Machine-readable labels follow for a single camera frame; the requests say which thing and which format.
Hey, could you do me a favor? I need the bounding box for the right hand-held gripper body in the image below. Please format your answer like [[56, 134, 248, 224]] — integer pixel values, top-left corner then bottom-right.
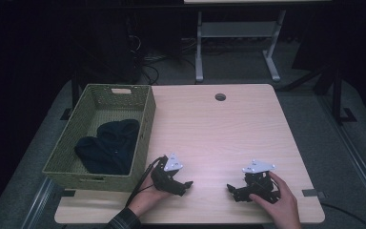
[[234, 158, 282, 205]]

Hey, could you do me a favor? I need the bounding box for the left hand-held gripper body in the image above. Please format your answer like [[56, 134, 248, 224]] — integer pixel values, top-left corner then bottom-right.
[[150, 153, 189, 197]]

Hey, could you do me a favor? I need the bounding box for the person's left hand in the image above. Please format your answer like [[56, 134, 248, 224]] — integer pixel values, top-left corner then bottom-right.
[[127, 170, 173, 219]]

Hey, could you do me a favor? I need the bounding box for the person's right hand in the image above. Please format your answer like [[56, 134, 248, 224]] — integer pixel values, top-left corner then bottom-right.
[[249, 171, 303, 229]]

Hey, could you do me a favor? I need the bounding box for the dark cloth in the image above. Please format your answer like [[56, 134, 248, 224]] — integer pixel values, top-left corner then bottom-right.
[[73, 118, 141, 176]]

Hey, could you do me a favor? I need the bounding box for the green woven basket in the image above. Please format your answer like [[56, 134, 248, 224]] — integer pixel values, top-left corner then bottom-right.
[[42, 83, 157, 194]]

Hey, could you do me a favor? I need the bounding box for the black metal stand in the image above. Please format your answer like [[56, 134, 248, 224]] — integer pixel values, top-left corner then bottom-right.
[[311, 63, 358, 126], [59, 71, 80, 122]]

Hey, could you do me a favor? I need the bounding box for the dark computer tower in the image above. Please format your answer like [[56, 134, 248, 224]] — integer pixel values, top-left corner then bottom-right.
[[74, 12, 143, 86]]

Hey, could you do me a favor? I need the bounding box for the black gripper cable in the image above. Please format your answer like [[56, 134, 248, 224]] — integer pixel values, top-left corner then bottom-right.
[[124, 155, 169, 208]]

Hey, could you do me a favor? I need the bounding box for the grey table bracket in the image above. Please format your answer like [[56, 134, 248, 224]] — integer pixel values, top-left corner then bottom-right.
[[301, 188, 327, 198]]

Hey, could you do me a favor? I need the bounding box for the black floor cable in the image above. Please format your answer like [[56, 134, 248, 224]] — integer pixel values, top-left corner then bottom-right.
[[318, 201, 366, 229]]

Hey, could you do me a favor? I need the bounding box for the metal floor rail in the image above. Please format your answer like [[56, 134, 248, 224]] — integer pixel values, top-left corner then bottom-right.
[[21, 177, 55, 229], [316, 94, 366, 221]]

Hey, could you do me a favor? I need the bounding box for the tangle of floor cables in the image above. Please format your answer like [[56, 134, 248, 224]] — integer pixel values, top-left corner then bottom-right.
[[130, 32, 201, 86]]

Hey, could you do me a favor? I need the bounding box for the white metal table frame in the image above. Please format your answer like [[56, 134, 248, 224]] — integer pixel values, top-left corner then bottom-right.
[[194, 9, 288, 84]]

